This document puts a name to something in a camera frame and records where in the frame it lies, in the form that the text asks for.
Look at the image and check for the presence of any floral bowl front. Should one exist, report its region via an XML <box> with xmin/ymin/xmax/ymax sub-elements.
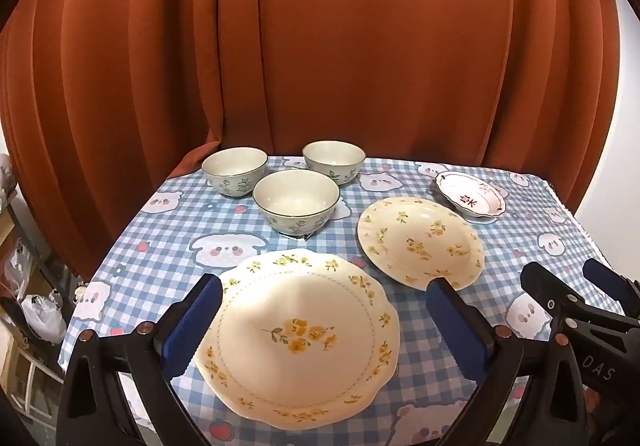
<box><xmin>253</xmin><ymin>169</ymin><xmax>341</xmax><ymax>238</ymax></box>

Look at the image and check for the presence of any floral bowl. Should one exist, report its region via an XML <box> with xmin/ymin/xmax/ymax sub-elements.
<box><xmin>303</xmin><ymin>140</ymin><xmax>367</xmax><ymax>186</ymax></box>
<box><xmin>201</xmin><ymin>147</ymin><xmax>268</xmax><ymax>198</ymax></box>
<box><xmin>253</xmin><ymin>169</ymin><xmax>341</xmax><ymax>238</ymax></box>

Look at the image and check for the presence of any white plastic bag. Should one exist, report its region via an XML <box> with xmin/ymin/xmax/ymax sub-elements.
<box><xmin>21</xmin><ymin>294</ymin><xmax>66</xmax><ymax>345</ymax></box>

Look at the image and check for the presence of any orange curtain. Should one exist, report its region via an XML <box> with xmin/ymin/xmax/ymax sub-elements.
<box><xmin>1</xmin><ymin>0</ymin><xmax>620</xmax><ymax>278</ymax></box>

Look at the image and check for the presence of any large scalloped yellow-flower plate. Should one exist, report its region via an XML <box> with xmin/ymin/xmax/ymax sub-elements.
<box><xmin>194</xmin><ymin>249</ymin><xmax>400</xmax><ymax>431</ymax></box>

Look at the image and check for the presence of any round yellow-flower deep plate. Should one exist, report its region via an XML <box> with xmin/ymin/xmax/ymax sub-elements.
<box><xmin>357</xmin><ymin>197</ymin><xmax>485</xmax><ymax>290</ymax></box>

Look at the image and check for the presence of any small red-pattern white plate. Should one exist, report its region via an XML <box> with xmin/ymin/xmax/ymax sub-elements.
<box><xmin>435</xmin><ymin>171</ymin><xmax>506</xmax><ymax>218</ymax></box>

